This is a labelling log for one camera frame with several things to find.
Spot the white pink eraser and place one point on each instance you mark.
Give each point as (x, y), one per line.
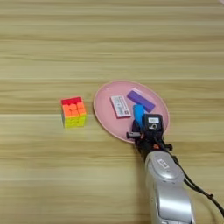
(120, 106)

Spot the multicoloured Rubik's cube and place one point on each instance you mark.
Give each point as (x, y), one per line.
(74, 113)

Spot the purple rectangular block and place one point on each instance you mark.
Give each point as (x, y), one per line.
(141, 100)

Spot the pink round plate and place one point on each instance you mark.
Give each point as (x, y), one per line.
(105, 110)

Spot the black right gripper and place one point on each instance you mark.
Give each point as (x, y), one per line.
(150, 143)

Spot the blue rectangular block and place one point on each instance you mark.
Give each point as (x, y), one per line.
(138, 113)

